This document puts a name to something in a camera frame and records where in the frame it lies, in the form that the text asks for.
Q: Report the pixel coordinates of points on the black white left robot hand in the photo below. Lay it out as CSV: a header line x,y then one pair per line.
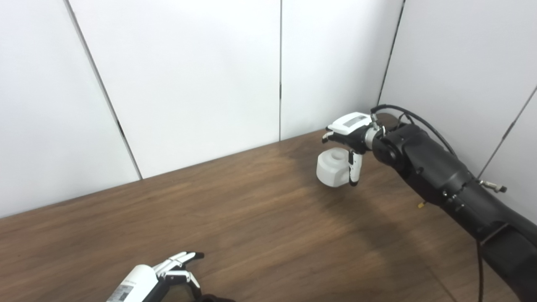
x,y
138,283

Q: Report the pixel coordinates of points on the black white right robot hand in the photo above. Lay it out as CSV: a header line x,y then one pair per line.
x,y
350,126

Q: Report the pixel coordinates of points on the round white piece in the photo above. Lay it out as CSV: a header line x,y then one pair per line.
x,y
331,170

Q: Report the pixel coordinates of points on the black flanged holder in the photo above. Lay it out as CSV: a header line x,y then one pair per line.
x,y
218,298

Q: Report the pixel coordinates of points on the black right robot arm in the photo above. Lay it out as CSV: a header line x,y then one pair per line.
x,y
440,172

